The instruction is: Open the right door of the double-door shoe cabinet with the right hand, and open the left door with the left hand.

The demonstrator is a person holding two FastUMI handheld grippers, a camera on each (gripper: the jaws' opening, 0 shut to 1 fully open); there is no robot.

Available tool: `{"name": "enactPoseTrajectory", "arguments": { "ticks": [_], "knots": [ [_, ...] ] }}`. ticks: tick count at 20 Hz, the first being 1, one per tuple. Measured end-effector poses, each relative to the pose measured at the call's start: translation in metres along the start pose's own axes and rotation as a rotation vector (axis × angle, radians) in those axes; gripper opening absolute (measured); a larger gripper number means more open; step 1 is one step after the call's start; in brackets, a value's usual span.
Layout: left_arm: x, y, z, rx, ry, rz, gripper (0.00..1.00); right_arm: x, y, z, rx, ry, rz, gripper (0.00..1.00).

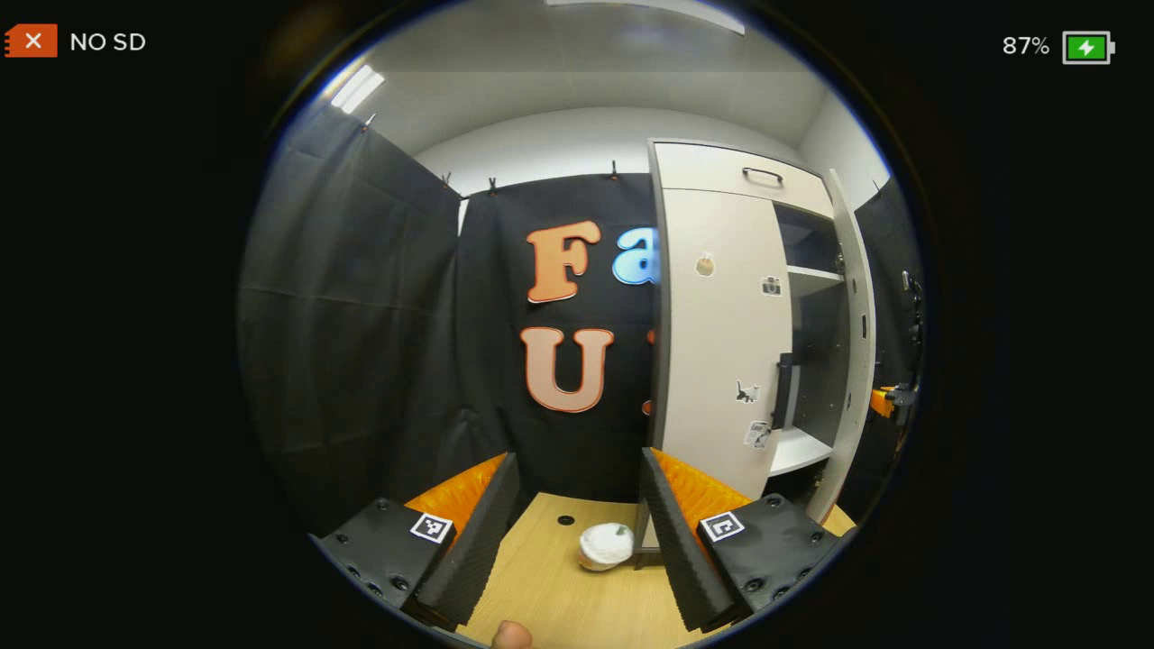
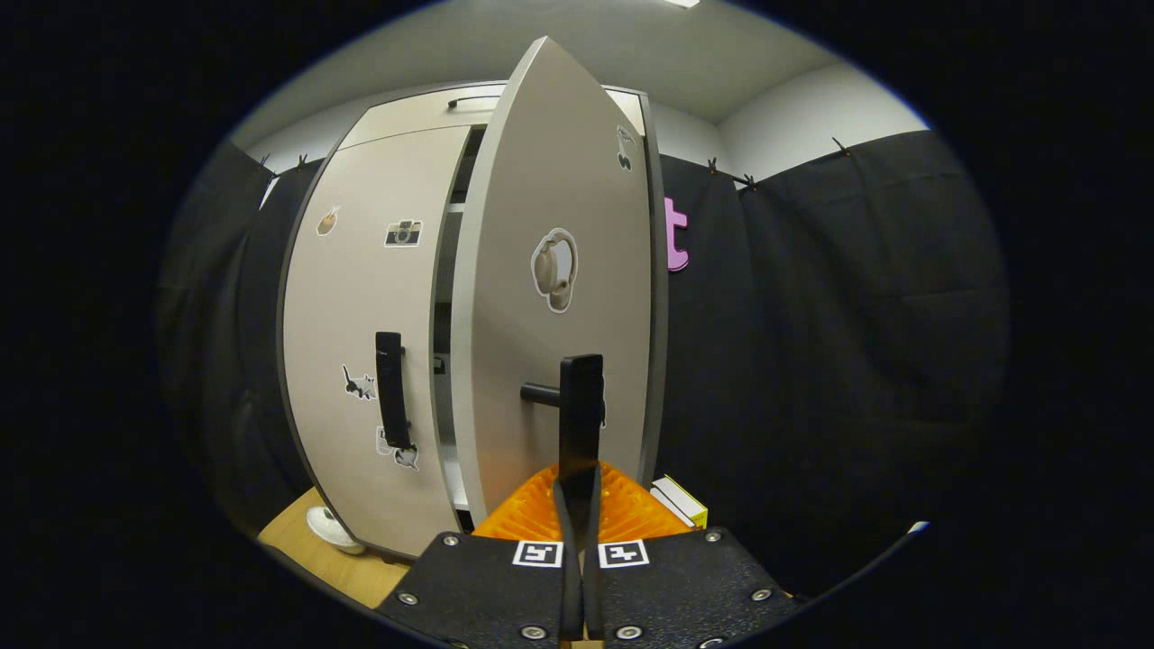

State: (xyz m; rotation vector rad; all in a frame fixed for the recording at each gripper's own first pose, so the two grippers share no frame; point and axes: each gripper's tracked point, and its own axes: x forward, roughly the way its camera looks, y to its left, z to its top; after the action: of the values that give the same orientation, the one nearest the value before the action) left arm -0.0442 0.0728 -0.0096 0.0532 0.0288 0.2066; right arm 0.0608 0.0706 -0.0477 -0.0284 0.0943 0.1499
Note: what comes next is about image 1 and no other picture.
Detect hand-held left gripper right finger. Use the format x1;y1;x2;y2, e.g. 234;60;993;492
638;447;856;634

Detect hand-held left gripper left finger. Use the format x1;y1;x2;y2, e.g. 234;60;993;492
309;452;522;632

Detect beige cabinet door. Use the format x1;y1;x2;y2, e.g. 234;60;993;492
807;169;877;524
661;187;796;503

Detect beige double-door shoe cabinet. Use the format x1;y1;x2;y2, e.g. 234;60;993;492
645;138;880;551

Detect beige cabinet drawer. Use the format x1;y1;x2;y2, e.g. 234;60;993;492
654;142;835;219

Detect white round object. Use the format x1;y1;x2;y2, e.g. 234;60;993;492
578;523;635;572

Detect black backdrop cloth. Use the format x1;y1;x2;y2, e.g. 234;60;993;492
236;104;925;533

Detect black backdrop clips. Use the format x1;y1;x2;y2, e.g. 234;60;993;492
361;111;883;197

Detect long ceiling light panel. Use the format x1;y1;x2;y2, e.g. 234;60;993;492
545;0;747;35

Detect small ceiling light panel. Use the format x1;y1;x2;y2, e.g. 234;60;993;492
329;63;386;115

